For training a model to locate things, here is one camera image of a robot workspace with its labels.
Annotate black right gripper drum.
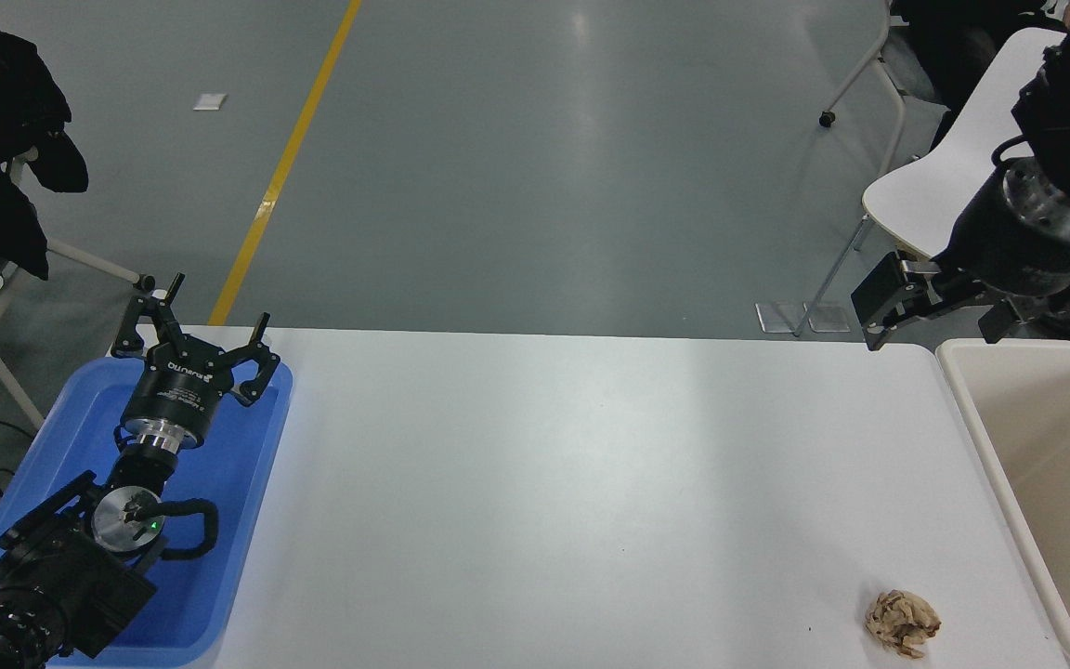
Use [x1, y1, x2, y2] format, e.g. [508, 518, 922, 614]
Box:
[934, 172, 1070, 298]

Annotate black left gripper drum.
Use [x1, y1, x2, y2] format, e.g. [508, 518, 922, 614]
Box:
[122, 342, 232, 439]

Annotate tan paper ball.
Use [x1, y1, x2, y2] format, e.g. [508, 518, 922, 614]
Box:
[865, 590, 943, 659]

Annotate clear floor plate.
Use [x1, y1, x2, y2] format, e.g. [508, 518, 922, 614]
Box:
[756, 302, 806, 335]
[804, 303, 853, 334]

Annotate white shell chair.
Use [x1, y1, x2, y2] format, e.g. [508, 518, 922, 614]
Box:
[793, 26, 1070, 337]

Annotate blue plastic tray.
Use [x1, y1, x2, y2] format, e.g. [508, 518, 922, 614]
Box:
[0, 356, 294, 668]

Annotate large pale bin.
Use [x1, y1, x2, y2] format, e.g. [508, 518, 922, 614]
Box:
[936, 337, 1070, 669]

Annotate person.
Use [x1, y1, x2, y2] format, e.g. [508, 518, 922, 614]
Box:
[890, 0, 1070, 151]

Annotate black jacket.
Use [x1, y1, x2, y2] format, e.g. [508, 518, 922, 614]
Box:
[0, 0, 90, 280]

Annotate white frame caster chair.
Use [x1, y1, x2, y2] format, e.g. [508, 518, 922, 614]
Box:
[0, 237, 157, 430]
[818, 0, 913, 177]

